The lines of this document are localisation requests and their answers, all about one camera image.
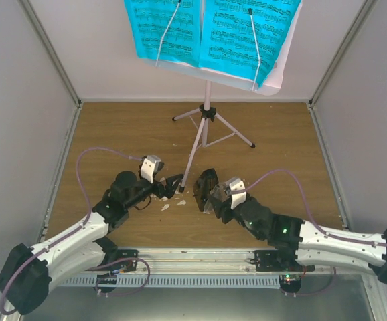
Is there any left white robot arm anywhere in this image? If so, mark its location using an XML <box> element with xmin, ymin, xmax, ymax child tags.
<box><xmin>0</xmin><ymin>171</ymin><xmax>183</xmax><ymax>315</ymax></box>

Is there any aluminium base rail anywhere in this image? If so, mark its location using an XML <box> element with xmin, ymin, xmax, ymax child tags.
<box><xmin>15</xmin><ymin>245</ymin><xmax>378</xmax><ymax>289</ymax></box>

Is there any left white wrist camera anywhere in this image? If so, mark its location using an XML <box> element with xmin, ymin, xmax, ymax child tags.
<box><xmin>139</xmin><ymin>155</ymin><xmax>164</xmax><ymax>183</ymax></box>

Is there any right cyan sheet music page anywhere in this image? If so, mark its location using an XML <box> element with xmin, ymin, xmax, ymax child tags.
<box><xmin>198</xmin><ymin>1</ymin><xmax>302</xmax><ymax>90</ymax></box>

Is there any white music stand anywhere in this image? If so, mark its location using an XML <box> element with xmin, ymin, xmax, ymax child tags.
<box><xmin>146</xmin><ymin>0</ymin><xmax>304</xmax><ymax>193</ymax></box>

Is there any left cyan sheet music page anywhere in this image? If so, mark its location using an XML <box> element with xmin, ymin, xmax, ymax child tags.
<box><xmin>124</xmin><ymin>0</ymin><xmax>202</xmax><ymax>67</ymax></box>

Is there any clear plastic metronome cover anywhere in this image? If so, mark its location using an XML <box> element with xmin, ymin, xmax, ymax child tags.
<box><xmin>202</xmin><ymin>183</ymin><xmax>228</xmax><ymax>215</ymax></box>

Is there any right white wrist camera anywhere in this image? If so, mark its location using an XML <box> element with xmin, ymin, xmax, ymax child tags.
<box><xmin>224</xmin><ymin>177</ymin><xmax>247</xmax><ymax>210</ymax></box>

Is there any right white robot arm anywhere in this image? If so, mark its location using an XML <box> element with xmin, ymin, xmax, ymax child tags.
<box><xmin>205</xmin><ymin>196</ymin><xmax>387</xmax><ymax>285</ymax></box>

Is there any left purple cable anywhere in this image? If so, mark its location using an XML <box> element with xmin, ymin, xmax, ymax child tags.
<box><xmin>0</xmin><ymin>146</ymin><xmax>147</xmax><ymax>315</ymax></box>

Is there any black metronome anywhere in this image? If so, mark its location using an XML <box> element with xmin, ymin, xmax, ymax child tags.
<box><xmin>193</xmin><ymin>168</ymin><xmax>219</xmax><ymax>212</ymax></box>

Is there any cyan sheet music page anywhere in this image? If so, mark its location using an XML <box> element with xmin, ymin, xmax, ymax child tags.
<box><xmin>124</xmin><ymin>0</ymin><xmax>202</xmax><ymax>67</ymax></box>
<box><xmin>198</xmin><ymin>1</ymin><xmax>302</xmax><ymax>90</ymax></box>

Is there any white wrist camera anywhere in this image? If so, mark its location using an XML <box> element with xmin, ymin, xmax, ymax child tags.
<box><xmin>139</xmin><ymin>155</ymin><xmax>164</xmax><ymax>183</ymax></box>
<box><xmin>224</xmin><ymin>177</ymin><xmax>247</xmax><ymax>210</ymax></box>

